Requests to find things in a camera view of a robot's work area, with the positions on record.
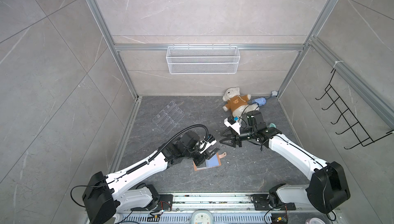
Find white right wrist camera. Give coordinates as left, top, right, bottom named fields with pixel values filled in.
left=224, top=117, right=241, bottom=135

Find clear plastic card sleeves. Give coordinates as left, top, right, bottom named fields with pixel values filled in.
left=205, top=156, right=221, bottom=168

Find blue cat-shaped toy device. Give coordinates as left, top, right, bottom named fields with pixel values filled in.
left=251, top=97, right=267, bottom=107

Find black wire hook rack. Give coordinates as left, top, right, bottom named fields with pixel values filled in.
left=315, top=69, right=394, bottom=150

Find white round timer device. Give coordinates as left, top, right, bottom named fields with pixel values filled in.
left=190, top=210, right=214, bottom=224

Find aluminium rail front frame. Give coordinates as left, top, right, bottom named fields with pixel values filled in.
left=109, top=192, right=345, bottom=224

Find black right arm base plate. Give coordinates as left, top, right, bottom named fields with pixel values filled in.
left=250, top=193, right=296, bottom=211

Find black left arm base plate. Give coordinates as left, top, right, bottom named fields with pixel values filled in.
left=144, top=194, right=173, bottom=212

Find white wire mesh basket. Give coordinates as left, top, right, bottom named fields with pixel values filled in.
left=166, top=45, right=241, bottom=75

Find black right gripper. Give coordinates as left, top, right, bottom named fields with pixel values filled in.
left=220, top=127, right=257, bottom=148

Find clear acrylic tiered holder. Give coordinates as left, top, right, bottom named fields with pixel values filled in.
left=152, top=101, right=185, bottom=135

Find white teddy bear brown shirt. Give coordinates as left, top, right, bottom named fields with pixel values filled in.
left=222, top=87, right=259, bottom=117

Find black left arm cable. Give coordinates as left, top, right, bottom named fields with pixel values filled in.
left=153, top=124, right=210, bottom=160

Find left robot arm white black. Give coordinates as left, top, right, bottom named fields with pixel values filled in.
left=82, top=131, right=219, bottom=224

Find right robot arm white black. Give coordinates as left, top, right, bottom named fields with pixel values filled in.
left=220, top=111, right=350, bottom=214

